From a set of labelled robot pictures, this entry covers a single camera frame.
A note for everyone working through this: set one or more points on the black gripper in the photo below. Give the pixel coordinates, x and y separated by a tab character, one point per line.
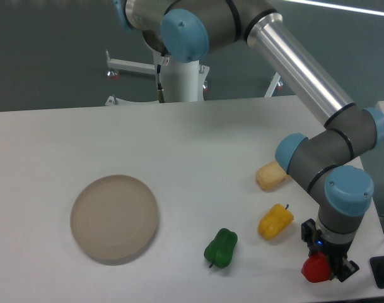
335	246

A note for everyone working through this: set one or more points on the red bell pepper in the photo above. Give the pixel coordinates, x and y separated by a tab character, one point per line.
316	268

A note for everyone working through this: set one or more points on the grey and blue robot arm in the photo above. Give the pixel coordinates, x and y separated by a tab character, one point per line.
190	30

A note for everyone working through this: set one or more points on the yellow bell pepper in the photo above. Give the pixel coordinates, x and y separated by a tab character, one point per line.
275	221

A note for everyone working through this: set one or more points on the green bell pepper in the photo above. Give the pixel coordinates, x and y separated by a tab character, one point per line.
219	252

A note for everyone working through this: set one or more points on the round beige plate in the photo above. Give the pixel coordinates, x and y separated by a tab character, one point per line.
114	219

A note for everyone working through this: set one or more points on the black device at edge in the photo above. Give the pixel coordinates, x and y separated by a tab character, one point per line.
377	266

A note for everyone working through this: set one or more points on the beige bread piece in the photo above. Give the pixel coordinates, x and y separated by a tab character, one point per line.
270	176

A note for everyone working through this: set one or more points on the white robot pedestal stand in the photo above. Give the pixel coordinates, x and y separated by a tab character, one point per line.
175	81

